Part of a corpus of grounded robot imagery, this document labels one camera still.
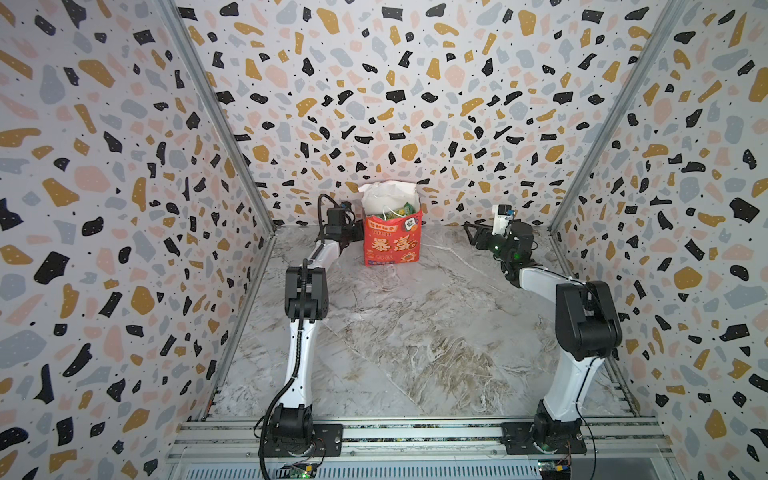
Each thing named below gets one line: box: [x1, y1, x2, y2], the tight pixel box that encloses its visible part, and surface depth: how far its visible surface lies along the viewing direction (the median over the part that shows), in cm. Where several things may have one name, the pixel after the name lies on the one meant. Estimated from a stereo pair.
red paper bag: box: [358, 181, 423, 267], surface depth 104 cm
